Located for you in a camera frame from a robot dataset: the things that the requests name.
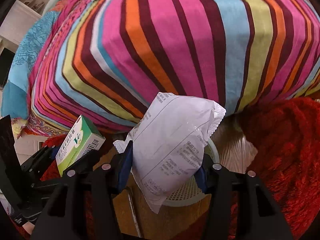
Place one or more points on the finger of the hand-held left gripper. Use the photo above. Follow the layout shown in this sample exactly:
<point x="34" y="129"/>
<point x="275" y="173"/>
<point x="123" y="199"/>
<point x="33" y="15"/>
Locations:
<point x="37" y="160"/>
<point x="86" y="161"/>

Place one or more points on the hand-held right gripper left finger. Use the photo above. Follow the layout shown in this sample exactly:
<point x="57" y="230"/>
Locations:
<point x="125" y="165"/>

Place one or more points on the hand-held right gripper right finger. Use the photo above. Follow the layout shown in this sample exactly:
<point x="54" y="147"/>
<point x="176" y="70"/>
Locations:
<point x="201" y="177"/>

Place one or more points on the green white medicine box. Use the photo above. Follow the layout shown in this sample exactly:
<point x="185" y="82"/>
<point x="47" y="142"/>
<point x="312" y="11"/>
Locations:
<point x="75" y="142"/>

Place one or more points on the white mesh wastebasket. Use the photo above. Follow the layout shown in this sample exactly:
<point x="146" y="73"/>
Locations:
<point x="185" y="192"/>

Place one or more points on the white plastic packet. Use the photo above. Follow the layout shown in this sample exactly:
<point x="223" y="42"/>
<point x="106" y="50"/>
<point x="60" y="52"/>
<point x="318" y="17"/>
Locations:
<point x="170" y="142"/>

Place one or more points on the red shaggy rug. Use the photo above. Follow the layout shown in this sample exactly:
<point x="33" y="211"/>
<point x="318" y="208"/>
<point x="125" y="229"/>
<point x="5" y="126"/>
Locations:
<point x="287" y="167"/>

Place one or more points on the black television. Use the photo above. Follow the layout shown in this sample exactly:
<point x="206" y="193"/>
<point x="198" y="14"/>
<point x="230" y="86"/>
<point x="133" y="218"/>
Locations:
<point x="5" y="67"/>

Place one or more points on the blue patterned quilt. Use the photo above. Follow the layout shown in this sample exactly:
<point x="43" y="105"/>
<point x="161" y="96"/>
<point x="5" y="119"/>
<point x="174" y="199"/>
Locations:
<point x="25" y="55"/>

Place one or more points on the striped bed sheet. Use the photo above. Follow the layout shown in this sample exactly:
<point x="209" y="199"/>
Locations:
<point x="175" y="42"/>

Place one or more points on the white bookshelf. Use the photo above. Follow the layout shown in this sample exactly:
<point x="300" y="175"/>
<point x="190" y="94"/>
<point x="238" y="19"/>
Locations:
<point x="27" y="7"/>

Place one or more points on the pale green cushion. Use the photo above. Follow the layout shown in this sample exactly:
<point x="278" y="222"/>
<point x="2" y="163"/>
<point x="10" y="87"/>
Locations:
<point x="55" y="2"/>

